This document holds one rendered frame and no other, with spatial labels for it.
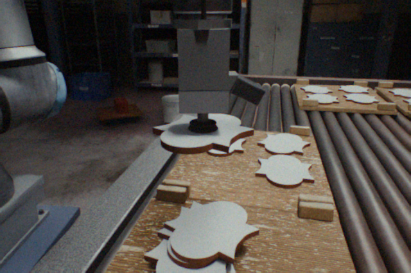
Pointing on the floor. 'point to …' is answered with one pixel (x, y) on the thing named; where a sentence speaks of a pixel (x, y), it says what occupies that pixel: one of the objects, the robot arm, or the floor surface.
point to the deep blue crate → (90, 86)
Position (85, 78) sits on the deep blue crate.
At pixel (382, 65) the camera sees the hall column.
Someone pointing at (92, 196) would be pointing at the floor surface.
